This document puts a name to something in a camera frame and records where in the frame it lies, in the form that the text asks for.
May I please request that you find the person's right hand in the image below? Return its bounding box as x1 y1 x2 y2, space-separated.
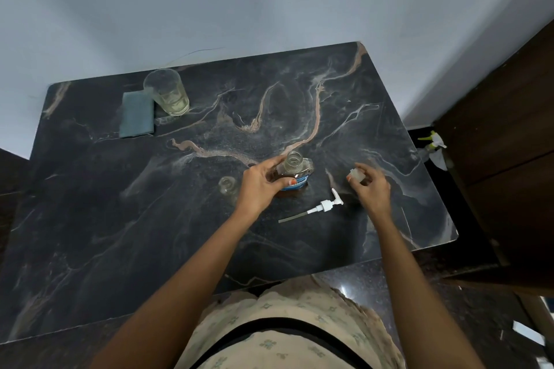
346 162 393 223

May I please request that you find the person's left hand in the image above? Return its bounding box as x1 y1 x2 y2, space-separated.
233 155 300 223

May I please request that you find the small clear pump bottle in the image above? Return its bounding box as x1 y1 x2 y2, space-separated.
218 175 238 196

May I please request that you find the mouthwash bottle with blue label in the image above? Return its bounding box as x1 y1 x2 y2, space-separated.
267 150 316 197

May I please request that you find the white pump dispenser head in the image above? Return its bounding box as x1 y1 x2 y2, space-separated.
278 187 345 225

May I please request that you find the person's left forearm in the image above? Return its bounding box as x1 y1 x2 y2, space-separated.
89 208 261 369

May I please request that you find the person's right forearm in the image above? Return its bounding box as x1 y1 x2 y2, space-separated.
366 212 486 369

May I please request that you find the trigger spray bottle, yellow nozzle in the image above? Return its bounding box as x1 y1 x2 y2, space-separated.
417 130 449 172

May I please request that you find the clear drinking glass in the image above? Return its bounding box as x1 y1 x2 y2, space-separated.
143 68 191 118

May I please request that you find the black marble table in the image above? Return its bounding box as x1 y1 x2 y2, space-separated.
0 40 459 345

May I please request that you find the dark wooden cabinet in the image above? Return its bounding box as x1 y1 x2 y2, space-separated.
432 18 554 296

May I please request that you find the grey-blue folded cloth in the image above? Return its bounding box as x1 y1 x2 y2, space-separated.
119 91 156 139

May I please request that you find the beige patterned clothing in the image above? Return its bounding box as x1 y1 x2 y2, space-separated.
175 276 406 369

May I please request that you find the white paper scrap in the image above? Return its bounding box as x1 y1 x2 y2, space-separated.
512 320 546 348

